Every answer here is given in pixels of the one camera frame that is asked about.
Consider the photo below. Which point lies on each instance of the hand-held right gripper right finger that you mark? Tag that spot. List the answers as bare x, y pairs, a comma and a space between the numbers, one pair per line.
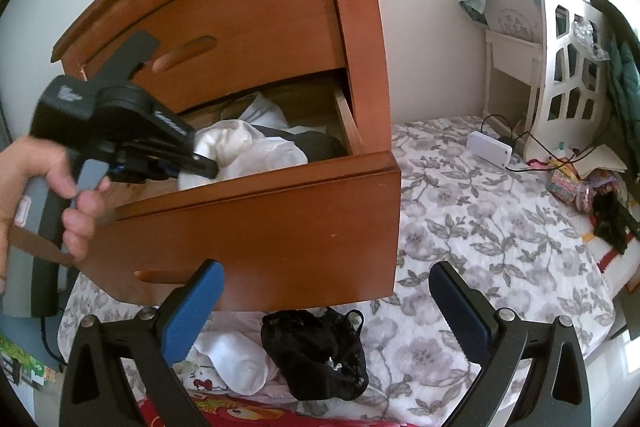
460, 307

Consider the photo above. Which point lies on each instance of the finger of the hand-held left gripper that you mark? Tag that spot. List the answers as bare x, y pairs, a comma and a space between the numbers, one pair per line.
135, 52
195, 164

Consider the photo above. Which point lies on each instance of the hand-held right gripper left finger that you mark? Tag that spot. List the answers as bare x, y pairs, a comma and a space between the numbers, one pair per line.
192, 307

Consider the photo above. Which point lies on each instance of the white scalloped underwear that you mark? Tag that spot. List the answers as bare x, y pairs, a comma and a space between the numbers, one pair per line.
250, 157

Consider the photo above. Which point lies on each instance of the long white sock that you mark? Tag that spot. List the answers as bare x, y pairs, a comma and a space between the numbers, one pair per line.
240, 364

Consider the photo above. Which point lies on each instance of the wooden nightstand drawer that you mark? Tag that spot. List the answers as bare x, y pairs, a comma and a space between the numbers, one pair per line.
275, 17
275, 237

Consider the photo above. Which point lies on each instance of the person's left hand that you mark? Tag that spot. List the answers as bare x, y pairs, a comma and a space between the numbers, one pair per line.
30, 167

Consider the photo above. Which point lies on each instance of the pale pink garment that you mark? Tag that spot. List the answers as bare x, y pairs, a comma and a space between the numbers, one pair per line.
235, 322

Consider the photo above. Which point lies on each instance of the floral bedsheet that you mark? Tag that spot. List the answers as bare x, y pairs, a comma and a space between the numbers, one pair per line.
475, 257

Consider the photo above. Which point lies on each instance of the white cartoon print cloth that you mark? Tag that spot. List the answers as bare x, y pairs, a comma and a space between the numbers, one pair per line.
197, 374

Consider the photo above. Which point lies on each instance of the red floral blanket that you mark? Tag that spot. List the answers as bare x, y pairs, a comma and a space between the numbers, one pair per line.
240, 414

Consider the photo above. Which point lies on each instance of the black lace underwear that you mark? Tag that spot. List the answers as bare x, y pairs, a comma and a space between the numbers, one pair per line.
310, 352

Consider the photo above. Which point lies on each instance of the dark grey garment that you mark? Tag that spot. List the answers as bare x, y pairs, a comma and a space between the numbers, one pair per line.
320, 144

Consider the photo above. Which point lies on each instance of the colorful patterned box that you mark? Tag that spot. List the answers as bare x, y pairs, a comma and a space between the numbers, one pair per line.
562, 187

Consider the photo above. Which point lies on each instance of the white red-striped mat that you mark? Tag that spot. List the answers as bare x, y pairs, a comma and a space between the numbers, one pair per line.
615, 267

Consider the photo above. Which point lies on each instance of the white rectangular device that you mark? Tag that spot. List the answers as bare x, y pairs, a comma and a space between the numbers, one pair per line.
490, 148

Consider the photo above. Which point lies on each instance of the black toy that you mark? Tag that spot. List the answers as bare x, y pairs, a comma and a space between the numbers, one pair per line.
612, 222

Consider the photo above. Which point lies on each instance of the colorful printed book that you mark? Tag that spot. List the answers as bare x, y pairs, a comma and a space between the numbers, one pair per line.
25, 357

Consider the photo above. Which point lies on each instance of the cream paper sheet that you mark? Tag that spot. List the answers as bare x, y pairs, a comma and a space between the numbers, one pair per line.
605, 162

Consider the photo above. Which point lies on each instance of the wooden nightstand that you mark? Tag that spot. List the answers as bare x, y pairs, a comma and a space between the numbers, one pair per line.
355, 32

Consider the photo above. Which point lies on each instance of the white cutout board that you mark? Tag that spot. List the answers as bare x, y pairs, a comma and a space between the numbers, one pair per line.
550, 77

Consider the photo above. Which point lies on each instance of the small white table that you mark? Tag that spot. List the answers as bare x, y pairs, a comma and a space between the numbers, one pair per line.
510, 57

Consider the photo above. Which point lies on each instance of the teal jacket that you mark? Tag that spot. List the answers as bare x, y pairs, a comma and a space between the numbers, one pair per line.
627, 82
617, 17

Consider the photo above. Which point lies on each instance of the clear plastic bag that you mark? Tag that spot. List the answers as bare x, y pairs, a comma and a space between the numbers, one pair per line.
590, 37

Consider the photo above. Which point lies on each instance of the pale printed box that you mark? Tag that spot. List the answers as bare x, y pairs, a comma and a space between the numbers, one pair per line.
512, 9

